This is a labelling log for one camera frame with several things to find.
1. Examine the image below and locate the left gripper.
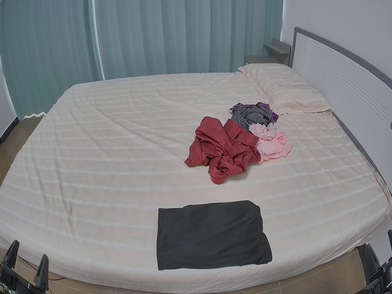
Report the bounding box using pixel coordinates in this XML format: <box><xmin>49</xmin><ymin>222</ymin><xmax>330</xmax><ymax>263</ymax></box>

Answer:
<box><xmin>0</xmin><ymin>240</ymin><xmax>50</xmax><ymax>294</ymax></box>

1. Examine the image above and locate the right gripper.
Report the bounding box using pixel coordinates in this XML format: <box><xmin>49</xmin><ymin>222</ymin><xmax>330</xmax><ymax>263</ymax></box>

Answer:
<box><xmin>359</xmin><ymin>230</ymin><xmax>392</xmax><ymax>294</ymax></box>

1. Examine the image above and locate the black T-shirt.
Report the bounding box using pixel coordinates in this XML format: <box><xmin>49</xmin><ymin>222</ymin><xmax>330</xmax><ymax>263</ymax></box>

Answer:
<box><xmin>156</xmin><ymin>200</ymin><xmax>273</xmax><ymax>271</ymax></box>

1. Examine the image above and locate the bed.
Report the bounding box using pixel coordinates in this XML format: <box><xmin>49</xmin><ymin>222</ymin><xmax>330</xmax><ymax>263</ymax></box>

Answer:
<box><xmin>0</xmin><ymin>26</ymin><xmax>392</xmax><ymax>291</ymax></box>

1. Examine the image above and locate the pink garment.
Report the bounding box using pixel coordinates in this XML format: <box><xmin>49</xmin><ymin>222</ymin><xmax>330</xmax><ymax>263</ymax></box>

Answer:
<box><xmin>249</xmin><ymin>123</ymin><xmax>293</xmax><ymax>165</ymax></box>

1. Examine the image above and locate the grey purple garment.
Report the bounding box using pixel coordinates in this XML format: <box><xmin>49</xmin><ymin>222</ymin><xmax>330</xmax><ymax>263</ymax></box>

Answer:
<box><xmin>229</xmin><ymin>102</ymin><xmax>280</xmax><ymax>131</ymax></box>

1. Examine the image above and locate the cream pillow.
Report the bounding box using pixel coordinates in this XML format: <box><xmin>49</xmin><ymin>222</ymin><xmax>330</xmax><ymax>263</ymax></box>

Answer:
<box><xmin>237</xmin><ymin>63</ymin><xmax>333</xmax><ymax>116</ymax></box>

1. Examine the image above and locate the dark red shirt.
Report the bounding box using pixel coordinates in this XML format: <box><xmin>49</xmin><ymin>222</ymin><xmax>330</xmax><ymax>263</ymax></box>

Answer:
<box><xmin>184</xmin><ymin>117</ymin><xmax>262</xmax><ymax>185</ymax></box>

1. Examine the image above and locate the grey bedside table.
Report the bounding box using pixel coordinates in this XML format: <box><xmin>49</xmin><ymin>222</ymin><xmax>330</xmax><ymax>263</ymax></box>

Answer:
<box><xmin>245</xmin><ymin>38</ymin><xmax>292</xmax><ymax>67</ymax></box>

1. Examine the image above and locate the blue-green curtain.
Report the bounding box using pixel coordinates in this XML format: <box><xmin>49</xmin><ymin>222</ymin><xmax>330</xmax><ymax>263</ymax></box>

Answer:
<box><xmin>93</xmin><ymin>0</ymin><xmax>286</xmax><ymax>80</ymax></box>
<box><xmin>0</xmin><ymin>0</ymin><xmax>104</xmax><ymax>119</ymax></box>

